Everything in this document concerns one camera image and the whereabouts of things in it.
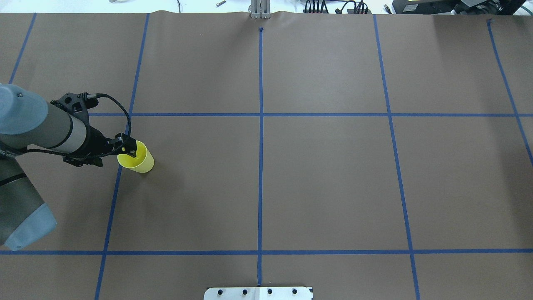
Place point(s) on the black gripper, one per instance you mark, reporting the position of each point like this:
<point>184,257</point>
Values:
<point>96,141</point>

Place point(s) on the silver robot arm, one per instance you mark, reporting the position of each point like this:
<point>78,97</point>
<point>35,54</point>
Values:
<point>34,131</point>

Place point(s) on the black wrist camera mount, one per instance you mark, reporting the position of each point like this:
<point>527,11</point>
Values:
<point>80,134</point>

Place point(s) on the yellow plastic cup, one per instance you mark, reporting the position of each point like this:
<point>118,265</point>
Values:
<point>143,162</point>

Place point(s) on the aluminium frame post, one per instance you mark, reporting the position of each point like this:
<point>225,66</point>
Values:
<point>260,9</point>

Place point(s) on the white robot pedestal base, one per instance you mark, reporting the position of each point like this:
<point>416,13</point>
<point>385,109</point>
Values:
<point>259,293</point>

